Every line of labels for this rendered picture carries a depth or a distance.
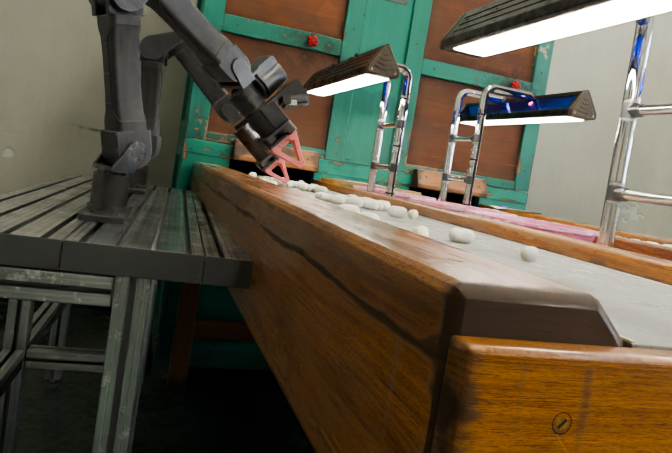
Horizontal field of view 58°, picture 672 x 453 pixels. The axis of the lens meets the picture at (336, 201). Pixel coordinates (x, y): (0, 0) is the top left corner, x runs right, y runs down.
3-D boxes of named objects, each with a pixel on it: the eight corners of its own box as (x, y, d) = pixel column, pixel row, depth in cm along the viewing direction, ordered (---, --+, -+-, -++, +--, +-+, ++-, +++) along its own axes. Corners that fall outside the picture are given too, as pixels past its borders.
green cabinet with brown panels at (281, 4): (185, 136, 201) (226, -153, 196) (177, 137, 253) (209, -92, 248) (529, 192, 243) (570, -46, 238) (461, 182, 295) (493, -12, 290)
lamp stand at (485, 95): (460, 237, 171) (487, 80, 168) (429, 228, 190) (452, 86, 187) (517, 245, 177) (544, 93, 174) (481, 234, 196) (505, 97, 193)
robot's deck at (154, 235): (-103, 254, 72) (-99, 222, 72) (72, 187, 188) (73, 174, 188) (546, 318, 96) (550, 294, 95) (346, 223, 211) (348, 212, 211)
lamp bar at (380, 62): (367, 71, 136) (372, 39, 136) (300, 92, 195) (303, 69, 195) (399, 78, 139) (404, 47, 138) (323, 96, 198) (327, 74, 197)
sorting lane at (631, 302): (628, 378, 35) (634, 342, 35) (227, 179, 207) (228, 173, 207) (954, 395, 44) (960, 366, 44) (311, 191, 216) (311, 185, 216)
